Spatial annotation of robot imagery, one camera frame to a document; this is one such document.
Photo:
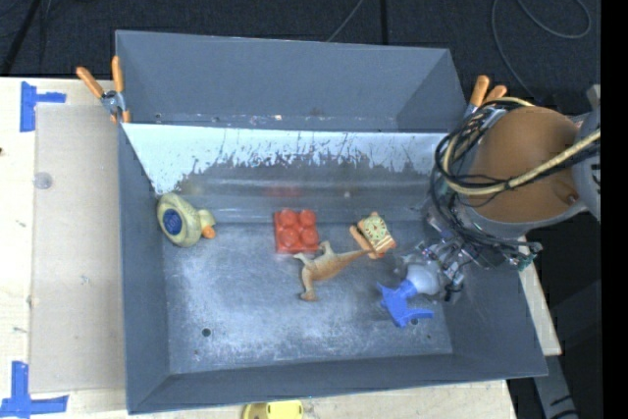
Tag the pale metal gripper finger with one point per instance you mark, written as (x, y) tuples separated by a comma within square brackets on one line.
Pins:
[(453, 276), (426, 255)]

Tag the blue and white spray bottle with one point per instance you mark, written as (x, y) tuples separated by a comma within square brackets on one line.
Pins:
[(400, 301)]

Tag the brown toy dinosaur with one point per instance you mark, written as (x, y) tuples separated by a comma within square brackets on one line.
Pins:
[(324, 267)]

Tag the red toy building block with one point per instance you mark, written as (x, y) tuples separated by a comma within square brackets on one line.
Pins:
[(295, 230)]

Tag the grey metal bin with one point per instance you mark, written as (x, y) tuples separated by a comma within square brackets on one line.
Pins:
[(275, 309)]

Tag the yellow toy duck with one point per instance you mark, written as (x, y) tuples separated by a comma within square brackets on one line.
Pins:
[(180, 221)]

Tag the pale wood board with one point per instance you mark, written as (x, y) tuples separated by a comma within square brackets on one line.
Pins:
[(73, 235)]

